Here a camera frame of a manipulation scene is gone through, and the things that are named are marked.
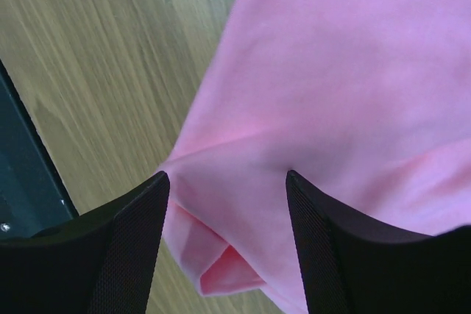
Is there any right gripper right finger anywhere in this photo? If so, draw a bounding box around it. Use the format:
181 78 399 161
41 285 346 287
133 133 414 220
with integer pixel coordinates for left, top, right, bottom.
286 171 470 314

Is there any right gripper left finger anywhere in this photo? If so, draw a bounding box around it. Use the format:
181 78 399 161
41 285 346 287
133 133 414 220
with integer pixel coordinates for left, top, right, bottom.
1 171 170 313

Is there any pink t shirt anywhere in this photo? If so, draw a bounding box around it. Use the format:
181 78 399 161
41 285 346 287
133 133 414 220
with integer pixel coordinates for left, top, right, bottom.
162 0 470 313

